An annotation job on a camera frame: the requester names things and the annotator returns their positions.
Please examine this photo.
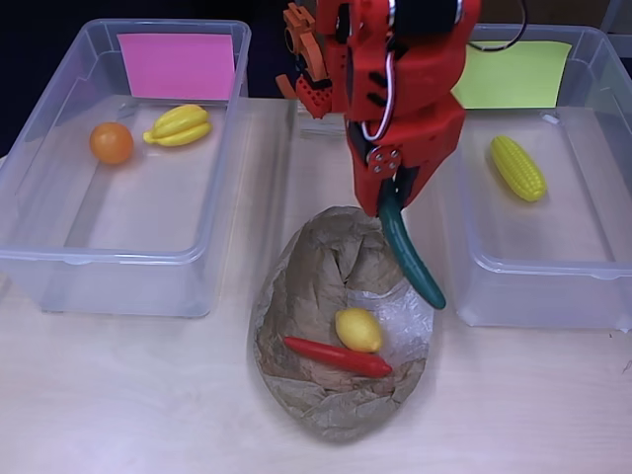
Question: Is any green toy cucumber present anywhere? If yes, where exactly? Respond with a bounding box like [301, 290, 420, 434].
[378, 180, 447, 311]

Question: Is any yellow toy corn cob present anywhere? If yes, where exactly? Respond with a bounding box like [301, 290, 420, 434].
[490, 135, 548, 202]

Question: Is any yellow toy lemon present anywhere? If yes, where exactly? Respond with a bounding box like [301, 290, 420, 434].
[334, 308, 384, 355]

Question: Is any red toy chili pepper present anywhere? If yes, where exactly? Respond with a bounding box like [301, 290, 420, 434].
[283, 336, 394, 379]

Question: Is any yellow toy banana bunch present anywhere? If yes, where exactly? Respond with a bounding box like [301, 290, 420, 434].
[142, 104, 213, 148]

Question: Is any toy orange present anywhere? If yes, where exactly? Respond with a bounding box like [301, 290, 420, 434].
[89, 121, 135, 165]

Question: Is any clear plastic bin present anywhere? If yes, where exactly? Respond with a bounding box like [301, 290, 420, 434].
[430, 22, 632, 331]
[0, 18, 253, 317]

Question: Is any yellow paper note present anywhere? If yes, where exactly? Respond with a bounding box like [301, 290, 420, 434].
[451, 39, 574, 110]

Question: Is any brown paper bowl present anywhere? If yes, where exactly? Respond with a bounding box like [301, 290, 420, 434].
[246, 204, 438, 443]

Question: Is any pink paper note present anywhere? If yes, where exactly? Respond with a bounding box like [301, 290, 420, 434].
[117, 33, 236, 100]

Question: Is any white servo cable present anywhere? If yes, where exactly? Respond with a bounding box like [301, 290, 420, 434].
[359, 51, 399, 144]

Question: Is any black cable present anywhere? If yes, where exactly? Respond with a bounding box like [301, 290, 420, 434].
[466, 0, 527, 53]

